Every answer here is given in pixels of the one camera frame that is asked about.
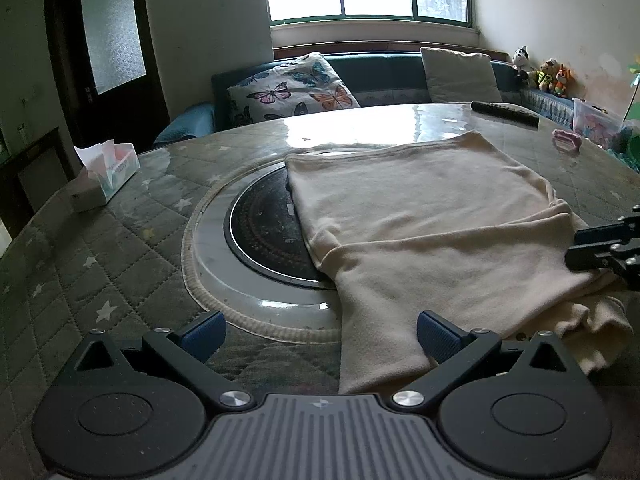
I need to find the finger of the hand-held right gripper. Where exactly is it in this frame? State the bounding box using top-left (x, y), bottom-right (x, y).
top-left (565, 243), bottom-right (640, 292)
top-left (573, 204), bottom-right (640, 248)

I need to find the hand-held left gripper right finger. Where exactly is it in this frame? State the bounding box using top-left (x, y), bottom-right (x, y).
top-left (391, 310), bottom-right (587, 414)

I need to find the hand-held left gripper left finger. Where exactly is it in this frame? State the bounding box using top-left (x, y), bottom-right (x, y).
top-left (75, 310), bottom-right (256, 412)

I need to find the cream knit garment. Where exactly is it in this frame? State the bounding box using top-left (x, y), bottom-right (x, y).
top-left (284, 130), bottom-right (635, 395)

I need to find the clear plastic storage box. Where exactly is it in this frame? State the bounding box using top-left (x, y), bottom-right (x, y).
top-left (571, 97), bottom-right (627, 149)

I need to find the round built-in induction cooktop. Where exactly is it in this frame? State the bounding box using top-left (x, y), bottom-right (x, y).
top-left (181, 142), bottom-right (396, 345)

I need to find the black remote control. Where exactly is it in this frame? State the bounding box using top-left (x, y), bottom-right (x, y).
top-left (471, 100), bottom-right (541, 130)

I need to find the orange plush toy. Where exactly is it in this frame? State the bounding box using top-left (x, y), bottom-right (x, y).
top-left (552, 65), bottom-right (574, 99)

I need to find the green toy pinwheel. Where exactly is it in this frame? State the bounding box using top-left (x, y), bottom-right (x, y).
top-left (620, 54), bottom-right (640, 122)

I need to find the yellow plush toy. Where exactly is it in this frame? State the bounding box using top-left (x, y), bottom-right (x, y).
top-left (537, 58), bottom-right (561, 93)

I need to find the white tissue box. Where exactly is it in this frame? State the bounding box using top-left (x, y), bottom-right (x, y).
top-left (65, 140), bottom-right (141, 212)

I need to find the black and white plush toy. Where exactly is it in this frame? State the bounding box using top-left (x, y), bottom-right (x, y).
top-left (511, 45), bottom-right (532, 84)

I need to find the plain white pillow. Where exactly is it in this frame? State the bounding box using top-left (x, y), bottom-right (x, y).
top-left (420, 47), bottom-right (504, 104)

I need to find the dark wooden cabinet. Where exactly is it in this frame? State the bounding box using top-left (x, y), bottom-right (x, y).
top-left (0, 127), bottom-right (84, 242)

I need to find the butterfly print pillow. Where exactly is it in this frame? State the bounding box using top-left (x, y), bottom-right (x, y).
top-left (226, 52), bottom-right (362, 128)

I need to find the teal sofa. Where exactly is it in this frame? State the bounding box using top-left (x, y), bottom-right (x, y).
top-left (152, 51), bottom-right (576, 150)

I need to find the dark door with frosted glass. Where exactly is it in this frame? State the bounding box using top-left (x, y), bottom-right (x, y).
top-left (42, 0), bottom-right (172, 155)

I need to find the small pink ring-shaped object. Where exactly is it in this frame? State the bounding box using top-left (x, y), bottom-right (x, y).
top-left (551, 129), bottom-right (582, 154)

